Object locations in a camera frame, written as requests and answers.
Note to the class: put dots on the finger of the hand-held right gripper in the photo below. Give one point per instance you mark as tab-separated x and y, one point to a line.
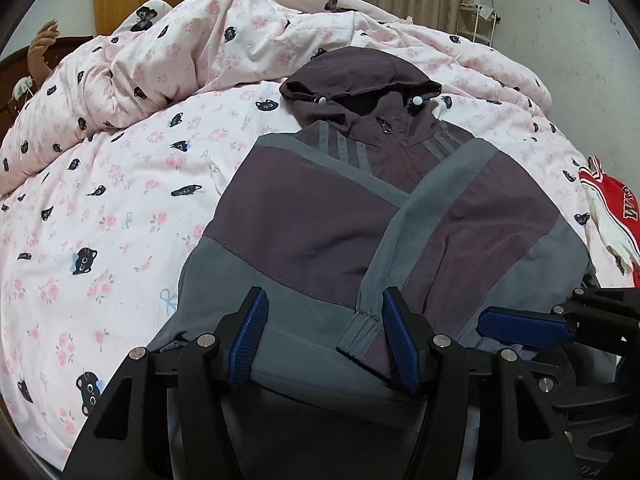
550	377
520	327

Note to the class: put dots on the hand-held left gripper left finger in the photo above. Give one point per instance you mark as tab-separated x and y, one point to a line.
247	345

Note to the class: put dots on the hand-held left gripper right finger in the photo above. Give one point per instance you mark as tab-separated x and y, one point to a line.
400	345

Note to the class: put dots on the grey and purple hooded jacket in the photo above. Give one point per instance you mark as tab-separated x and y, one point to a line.
300	240

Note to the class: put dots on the red jacket with white trim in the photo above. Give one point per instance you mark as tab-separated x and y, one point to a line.
620	210

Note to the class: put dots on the pink cat print bed sheet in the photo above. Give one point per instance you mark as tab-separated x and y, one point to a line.
100	260

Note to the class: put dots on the pink cat print quilt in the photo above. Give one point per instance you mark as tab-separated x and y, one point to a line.
150	75

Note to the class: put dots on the white shelf rack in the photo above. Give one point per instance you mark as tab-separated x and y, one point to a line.
475	10

